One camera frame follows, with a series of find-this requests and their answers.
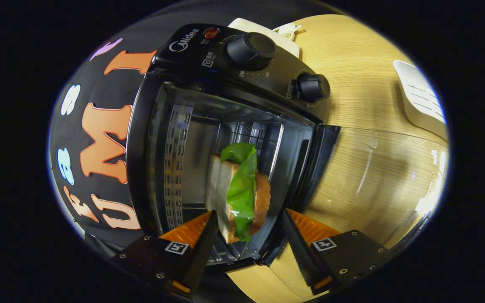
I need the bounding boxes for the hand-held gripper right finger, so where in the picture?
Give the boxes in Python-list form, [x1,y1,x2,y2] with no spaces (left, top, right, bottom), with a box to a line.
[282,209,394,296]

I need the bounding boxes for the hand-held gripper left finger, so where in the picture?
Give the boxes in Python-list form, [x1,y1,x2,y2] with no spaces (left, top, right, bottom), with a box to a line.
[112,210,219,299]

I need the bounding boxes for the lettuce sandwich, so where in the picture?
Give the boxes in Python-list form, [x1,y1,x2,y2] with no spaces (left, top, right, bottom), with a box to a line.
[206,143,271,244]

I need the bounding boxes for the black toaster oven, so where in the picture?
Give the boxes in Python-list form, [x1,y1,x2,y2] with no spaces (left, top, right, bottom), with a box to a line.
[126,23,449,274]

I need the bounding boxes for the white pop-up toaster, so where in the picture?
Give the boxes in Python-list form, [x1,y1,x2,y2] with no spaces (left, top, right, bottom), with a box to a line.
[228,18,301,58]

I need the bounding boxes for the black backdrop cloth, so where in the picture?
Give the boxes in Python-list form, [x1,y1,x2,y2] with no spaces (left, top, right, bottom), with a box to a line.
[49,0,336,253]

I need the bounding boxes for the white rectangular plate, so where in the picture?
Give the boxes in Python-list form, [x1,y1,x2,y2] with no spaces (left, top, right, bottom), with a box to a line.
[393,60,448,142]

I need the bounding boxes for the white divided condiment dish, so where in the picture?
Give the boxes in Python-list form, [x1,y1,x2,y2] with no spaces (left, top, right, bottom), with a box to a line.
[273,23,302,42]

